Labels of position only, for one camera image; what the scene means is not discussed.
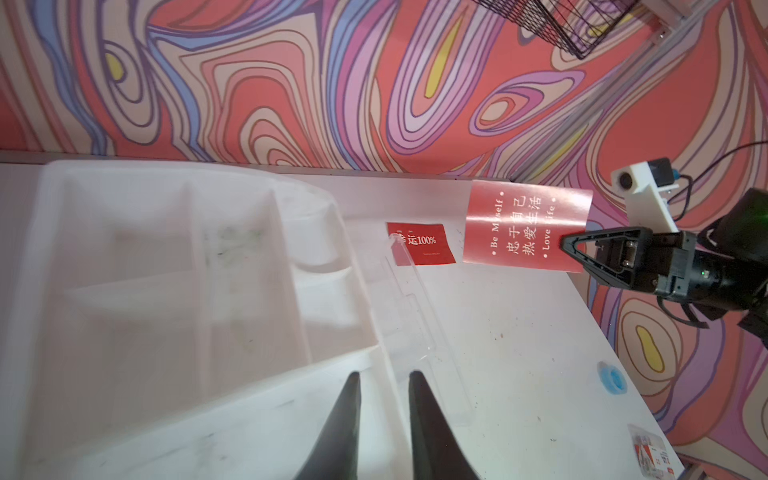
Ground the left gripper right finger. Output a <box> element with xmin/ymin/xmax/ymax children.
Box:
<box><xmin>408</xmin><ymin>370</ymin><xmax>479</xmax><ymax>480</ymax></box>

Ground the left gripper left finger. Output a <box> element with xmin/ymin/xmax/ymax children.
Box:
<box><xmin>295</xmin><ymin>372</ymin><xmax>362</xmax><ymax>480</ymax></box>

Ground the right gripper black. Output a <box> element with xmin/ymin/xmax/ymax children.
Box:
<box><xmin>560</xmin><ymin>227</ymin><xmax>750</xmax><ymax>300</ymax></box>

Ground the red postcard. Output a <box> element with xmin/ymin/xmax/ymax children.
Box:
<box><xmin>463</xmin><ymin>180</ymin><xmax>593</xmax><ymax>273</ymax></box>
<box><xmin>387</xmin><ymin>222</ymin><xmax>456</xmax><ymax>266</ymax></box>

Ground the white plastic drawer organizer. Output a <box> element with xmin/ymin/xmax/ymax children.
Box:
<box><xmin>1</xmin><ymin>160</ymin><xmax>411</xmax><ymax>479</ymax></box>

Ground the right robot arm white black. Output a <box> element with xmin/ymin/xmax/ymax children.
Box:
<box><xmin>561</xmin><ymin>188</ymin><xmax>767</xmax><ymax>341</ymax></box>

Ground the small red white packet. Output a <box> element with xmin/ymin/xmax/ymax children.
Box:
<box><xmin>628</xmin><ymin>424</ymin><xmax>676</xmax><ymax>480</ymax></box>

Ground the blue tape ring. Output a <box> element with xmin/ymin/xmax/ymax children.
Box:
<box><xmin>596</xmin><ymin>359</ymin><xmax>629</xmax><ymax>396</ymax></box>

